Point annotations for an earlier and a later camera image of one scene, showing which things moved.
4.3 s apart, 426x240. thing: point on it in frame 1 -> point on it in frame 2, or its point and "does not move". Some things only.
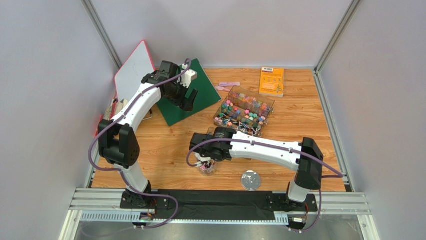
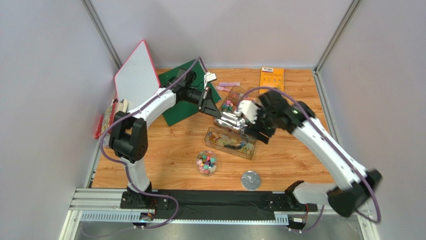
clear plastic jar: x=208 y=168 does not move
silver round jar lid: x=251 y=180 does not move
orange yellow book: x=272 y=81 does not move
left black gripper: x=184 y=102 -> x=208 y=106
